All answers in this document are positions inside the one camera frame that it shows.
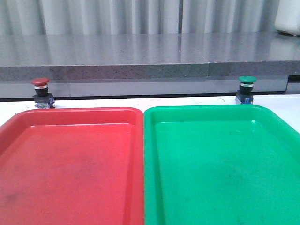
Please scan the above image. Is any red mushroom push button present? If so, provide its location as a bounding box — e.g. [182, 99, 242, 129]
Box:
[31, 77, 55, 109]

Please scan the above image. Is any green mushroom push button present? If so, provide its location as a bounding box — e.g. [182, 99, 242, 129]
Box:
[235, 75, 257, 104]

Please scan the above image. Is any grey stone counter slab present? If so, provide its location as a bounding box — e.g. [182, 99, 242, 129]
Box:
[0, 32, 300, 82]

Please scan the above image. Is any red plastic tray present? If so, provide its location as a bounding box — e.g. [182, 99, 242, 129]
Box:
[0, 107, 144, 225]

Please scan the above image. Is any green plastic tray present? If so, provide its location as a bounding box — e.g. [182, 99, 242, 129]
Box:
[144, 105, 300, 225]

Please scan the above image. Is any white container on counter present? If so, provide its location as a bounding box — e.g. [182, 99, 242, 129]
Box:
[275, 0, 300, 36]

